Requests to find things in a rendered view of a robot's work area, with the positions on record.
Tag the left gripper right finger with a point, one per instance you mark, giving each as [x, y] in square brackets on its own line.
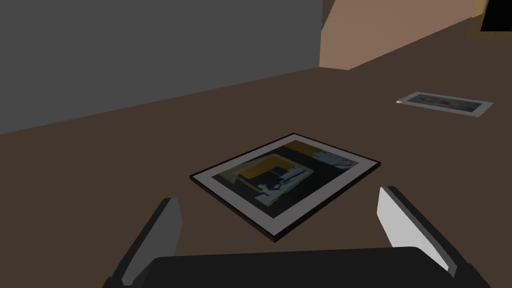
[412, 224]

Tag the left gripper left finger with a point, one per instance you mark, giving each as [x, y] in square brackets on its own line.
[154, 239]

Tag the white-framed picture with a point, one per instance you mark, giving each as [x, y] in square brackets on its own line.
[444, 103]

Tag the black-framed picture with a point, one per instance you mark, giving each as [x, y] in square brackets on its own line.
[284, 184]

